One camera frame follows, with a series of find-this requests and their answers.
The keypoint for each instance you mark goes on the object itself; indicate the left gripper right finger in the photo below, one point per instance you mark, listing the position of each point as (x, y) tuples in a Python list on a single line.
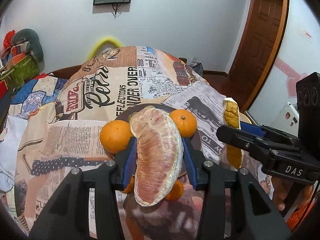
[(193, 160)]

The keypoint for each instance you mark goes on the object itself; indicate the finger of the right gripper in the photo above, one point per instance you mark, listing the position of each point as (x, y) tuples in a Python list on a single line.
[(245, 141), (256, 131)]

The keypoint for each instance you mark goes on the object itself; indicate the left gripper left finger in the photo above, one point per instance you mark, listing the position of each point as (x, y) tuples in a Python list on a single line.
[(126, 161)]

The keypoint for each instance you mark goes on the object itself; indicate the small tangerine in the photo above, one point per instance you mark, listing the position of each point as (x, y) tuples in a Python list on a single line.
[(176, 192), (130, 187)]

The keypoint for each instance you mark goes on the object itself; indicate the peeled pomelo segment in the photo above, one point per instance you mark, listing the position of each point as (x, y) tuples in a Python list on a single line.
[(159, 155)]

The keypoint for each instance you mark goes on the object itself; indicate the right hand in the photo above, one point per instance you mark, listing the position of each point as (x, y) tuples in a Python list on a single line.
[(281, 190)]

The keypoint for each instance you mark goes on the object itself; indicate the large orange left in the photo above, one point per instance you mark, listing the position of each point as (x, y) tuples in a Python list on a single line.
[(115, 136)]

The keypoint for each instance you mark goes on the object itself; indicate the large orange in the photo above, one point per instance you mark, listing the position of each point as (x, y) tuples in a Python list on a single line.
[(185, 122), (115, 136)]

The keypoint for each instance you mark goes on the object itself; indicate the large orange right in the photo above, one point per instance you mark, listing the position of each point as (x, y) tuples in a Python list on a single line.
[(185, 122)]

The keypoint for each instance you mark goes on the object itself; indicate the newspaper print bed cover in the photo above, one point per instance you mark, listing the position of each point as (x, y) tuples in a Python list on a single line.
[(64, 134)]

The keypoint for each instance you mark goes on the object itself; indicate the white wardrobe sliding door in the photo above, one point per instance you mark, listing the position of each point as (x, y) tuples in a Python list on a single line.
[(297, 57)]

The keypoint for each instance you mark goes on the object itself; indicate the brown wooden door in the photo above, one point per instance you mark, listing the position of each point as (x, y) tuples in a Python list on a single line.
[(259, 44)]

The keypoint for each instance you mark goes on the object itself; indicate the blue patchwork quilt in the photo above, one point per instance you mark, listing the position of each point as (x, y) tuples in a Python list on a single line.
[(34, 95)]

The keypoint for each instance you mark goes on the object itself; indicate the yellow foam tube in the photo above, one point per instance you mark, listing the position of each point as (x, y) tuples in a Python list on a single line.
[(106, 40)]

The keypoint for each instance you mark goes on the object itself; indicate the green storage basket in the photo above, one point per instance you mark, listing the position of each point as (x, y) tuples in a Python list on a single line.
[(24, 71)]

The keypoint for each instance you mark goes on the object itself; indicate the grey neck pillow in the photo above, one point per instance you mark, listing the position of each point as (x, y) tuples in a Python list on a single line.
[(29, 42)]

